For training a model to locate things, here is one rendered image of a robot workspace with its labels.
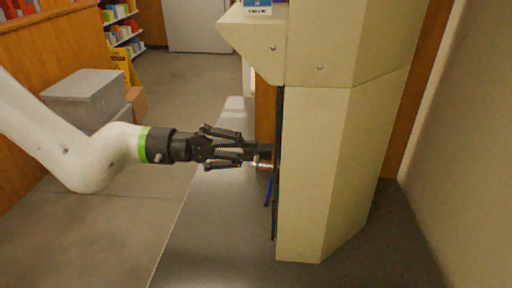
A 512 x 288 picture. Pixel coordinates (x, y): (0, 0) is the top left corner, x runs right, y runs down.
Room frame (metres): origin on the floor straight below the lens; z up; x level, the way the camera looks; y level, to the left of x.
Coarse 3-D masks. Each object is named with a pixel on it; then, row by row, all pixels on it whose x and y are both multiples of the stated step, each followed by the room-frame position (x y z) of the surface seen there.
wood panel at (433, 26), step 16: (432, 0) 0.83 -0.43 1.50; (448, 0) 0.83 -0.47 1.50; (432, 16) 0.83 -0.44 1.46; (448, 16) 0.83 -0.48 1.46; (432, 32) 0.83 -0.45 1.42; (416, 48) 0.83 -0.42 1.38; (432, 48) 0.83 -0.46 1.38; (416, 64) 0.83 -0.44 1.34; (432, 64) 0.83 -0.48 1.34; (256, 80) 0.87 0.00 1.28; (416, 80) 0.83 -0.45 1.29; (256, 96) 0.87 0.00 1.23; (272, 96) 0.87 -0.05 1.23; (416, 96) 0.83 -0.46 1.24; (256, 112) 0.87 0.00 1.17; (272, 112) 0.87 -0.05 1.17; (400, 112) 0.83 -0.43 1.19; (416, 112) 0.83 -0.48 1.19; (256, 128) 0.87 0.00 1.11; (272, 128) 0.87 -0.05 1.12; (400, 128) 0.83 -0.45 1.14; (400, 144) 0.83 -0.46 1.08; (272, 160) 0.87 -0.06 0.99; (384, 160) 0.83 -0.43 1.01; (400, 160) 0.83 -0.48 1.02; (384, 176) 0.83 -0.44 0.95
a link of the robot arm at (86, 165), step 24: (0, 72) 0.56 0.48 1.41; (0, 96) 0.52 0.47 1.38; (24, 96) 0.55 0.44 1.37; (0, 120) 0.50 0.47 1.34; (24, 120) 0.51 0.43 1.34; (48, 120) 0.53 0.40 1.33; (24, 144) 0.49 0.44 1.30; (48, 144) 0.49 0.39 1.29; (72, 144) 0.50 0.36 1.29; (96, 144) 0.53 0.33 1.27; (48, 168) 0.48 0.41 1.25; (72, 168) 0.47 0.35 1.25; (96, 168) 0.48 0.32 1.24; (120, 168) 0.54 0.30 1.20
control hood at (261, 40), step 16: (288, 0) 0.75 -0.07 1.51; (224, 16) 0.56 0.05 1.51; (240, 16) 0.56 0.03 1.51; (256, 16) 0.56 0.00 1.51; (272, 16) 0.56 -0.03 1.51; (288, 16) 0.57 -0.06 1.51; (224, 32) 0.50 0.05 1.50; (240, 32) 0.50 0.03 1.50; (256, 32) 0.50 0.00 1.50; (272, 32) 0.50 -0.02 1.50; (240, 48) 0.50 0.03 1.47; (256, 48) 0.50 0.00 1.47; (272, 48) 0.49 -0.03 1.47; (256, 64) 0.50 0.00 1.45; (272, 64) 0.50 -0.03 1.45; (272, 80) 0.50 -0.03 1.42
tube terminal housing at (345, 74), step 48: (336, 0) 0.49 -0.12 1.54; (384, 0) 0.51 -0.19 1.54; (288, 48) 0.49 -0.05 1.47; (336, 48) 0.49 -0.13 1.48; (384, 48) 0.53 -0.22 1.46; (288, 96) 0.49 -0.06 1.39; (336, 96) 0.49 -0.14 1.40; (384, 96) 0.56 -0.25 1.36; (288, 144) 0.49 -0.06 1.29; (336, 144) 0.48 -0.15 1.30; (384, 144) 0.60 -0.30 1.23; (288, 192) 0.49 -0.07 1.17; (336, 192) 0.50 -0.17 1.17; (288, 240) 0.49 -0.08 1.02; (336, 240) 0.52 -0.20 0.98
